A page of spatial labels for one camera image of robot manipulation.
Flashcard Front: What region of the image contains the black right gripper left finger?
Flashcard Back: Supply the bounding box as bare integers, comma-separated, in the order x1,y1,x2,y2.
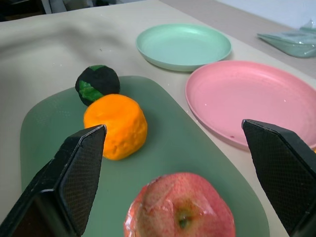
0,124,108,237

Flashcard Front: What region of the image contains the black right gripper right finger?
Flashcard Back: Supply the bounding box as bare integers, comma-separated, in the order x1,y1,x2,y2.
241,119,316,237

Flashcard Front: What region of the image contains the orange fruit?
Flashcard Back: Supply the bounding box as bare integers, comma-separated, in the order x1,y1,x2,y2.
83,93,148,161

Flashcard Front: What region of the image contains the pink plate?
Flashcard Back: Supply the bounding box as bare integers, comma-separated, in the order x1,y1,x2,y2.
185,60,316,152

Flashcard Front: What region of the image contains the mint green plate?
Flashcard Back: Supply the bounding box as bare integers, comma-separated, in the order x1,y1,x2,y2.
135,23,233,73

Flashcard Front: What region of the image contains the dark green striped melon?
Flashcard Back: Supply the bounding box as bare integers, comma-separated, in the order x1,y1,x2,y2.
75,65,121,107

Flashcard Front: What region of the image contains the dark green tray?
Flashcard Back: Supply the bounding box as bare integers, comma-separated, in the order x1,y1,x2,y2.
20,75,271,237

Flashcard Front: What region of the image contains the red apple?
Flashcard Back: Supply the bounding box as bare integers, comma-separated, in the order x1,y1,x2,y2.
123,172,237,237

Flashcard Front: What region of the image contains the beige table cloth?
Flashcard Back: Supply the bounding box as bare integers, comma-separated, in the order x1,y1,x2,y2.
0,0,316,237

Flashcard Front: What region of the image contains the clear plastic bag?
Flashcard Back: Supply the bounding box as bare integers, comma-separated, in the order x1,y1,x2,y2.
256,19,316,59

